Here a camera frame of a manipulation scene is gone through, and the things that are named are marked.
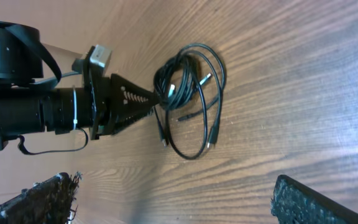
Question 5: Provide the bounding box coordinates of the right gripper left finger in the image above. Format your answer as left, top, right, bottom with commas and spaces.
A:
0, 172, 82, 224

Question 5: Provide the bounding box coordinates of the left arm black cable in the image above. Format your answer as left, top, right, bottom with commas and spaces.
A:
17, 127, 90, 156

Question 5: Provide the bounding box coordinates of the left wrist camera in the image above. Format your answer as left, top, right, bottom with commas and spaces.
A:
89, 45, 112, 77

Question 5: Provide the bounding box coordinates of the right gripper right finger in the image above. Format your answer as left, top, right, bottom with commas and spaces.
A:
271, 175, 358, 224

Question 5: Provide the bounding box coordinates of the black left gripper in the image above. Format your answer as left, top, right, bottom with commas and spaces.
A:
71, 46, 158, 140

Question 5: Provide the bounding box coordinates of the black usb cable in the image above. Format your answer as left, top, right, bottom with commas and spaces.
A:
152, 43, 227, 161
153, 54, 213, 111

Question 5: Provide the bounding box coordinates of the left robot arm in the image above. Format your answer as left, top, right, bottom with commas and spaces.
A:
0, 21, 158, 154

